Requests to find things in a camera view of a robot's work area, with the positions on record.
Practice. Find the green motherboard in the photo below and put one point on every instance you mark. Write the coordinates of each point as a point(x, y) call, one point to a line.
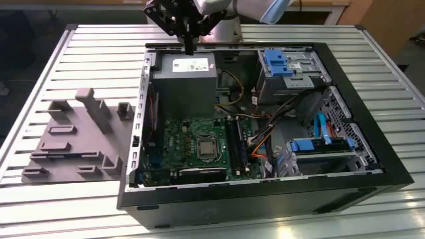
point(179, 132)

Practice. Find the black graphics card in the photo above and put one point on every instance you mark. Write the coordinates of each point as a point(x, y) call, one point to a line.
point(199, 174)

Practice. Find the brown wooden cabinet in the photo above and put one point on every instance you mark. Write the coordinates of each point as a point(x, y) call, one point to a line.
point(392, 20)

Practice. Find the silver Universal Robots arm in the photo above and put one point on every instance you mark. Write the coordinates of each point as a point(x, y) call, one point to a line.
point(229, 32)

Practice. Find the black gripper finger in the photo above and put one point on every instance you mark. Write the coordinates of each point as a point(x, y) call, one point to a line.
point(159, 20)
point(209, 25)

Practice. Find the silver CPU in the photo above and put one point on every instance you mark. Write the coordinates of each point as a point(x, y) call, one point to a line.
point(207, 149)

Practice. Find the RAM slot white latches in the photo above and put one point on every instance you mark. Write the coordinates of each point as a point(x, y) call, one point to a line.
point(233, 149)

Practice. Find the black open PC case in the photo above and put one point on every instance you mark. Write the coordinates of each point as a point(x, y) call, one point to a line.
point(232, 211)

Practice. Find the grey parts rack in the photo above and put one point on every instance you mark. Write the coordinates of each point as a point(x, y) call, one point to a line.
point(83, 139)

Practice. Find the grey power supply unit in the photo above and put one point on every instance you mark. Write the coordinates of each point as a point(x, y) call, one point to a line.
point(185, 94)

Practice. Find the blue board connector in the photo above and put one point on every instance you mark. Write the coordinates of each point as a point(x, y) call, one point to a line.
point(155, 161)

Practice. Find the metal drive cage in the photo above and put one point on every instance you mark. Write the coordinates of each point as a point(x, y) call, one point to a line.
point(299, 82)

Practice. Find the white framed desk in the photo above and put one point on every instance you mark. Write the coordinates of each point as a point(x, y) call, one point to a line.
point(333, 15)

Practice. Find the hard disk in blue carrier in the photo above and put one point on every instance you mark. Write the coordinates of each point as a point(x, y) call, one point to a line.
point(300, 145)

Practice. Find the white board connector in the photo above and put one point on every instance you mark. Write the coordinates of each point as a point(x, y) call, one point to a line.
point(251, 142)

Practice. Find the metal disk bay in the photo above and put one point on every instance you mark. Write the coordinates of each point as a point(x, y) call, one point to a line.
point(327, 156)

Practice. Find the CPU socket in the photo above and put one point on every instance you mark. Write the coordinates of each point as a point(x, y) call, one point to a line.
point(205, 137)

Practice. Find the black RAM slot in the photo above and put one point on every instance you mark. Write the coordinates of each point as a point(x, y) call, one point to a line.
point(239, 149)
point(229, 149)

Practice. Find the blue drive bay latch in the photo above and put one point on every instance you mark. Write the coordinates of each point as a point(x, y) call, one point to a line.
point(276, 62)

